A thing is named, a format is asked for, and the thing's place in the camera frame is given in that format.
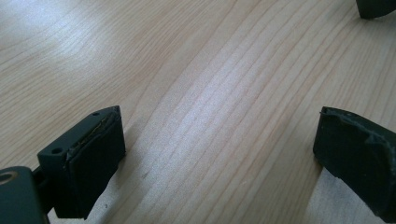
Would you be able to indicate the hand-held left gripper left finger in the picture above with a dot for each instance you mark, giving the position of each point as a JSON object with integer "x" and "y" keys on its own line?
{"x": 90, "y": 161}

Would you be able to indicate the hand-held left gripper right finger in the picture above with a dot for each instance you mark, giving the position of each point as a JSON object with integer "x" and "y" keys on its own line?
{"x": 355, "y": 149}

